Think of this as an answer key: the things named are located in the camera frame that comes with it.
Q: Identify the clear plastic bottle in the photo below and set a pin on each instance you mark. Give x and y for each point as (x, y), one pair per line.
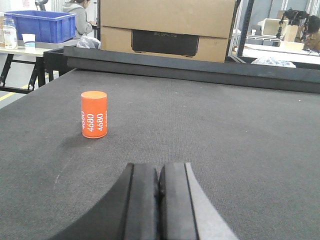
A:
(10, 33)

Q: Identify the large cardboard box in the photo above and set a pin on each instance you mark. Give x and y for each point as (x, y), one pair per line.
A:
(184, 29)

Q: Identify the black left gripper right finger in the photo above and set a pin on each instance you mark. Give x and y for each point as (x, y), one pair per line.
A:
(186, 212)

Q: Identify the white paper cup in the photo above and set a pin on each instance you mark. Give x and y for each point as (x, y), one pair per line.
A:
(29, 40)

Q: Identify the blue plastic crate on table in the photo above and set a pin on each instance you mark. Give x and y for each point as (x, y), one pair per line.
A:
(47, 26)

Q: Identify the orange cylindrical capacitor 4680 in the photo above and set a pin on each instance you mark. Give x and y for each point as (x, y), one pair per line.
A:
(94, 109)

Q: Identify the crumpled plastic bag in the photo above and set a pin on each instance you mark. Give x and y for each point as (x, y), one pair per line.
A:
(88, 42)

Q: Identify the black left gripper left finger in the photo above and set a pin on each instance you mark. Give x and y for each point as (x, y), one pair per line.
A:
(128, 211)

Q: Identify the folding table with black legs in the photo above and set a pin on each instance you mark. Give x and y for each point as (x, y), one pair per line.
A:
(22, 70)

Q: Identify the person in grey hoodie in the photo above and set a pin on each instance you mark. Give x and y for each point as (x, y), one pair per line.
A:
(78, 7)

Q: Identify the white wooden box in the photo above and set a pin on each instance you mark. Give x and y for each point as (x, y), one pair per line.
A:
(270, 27)

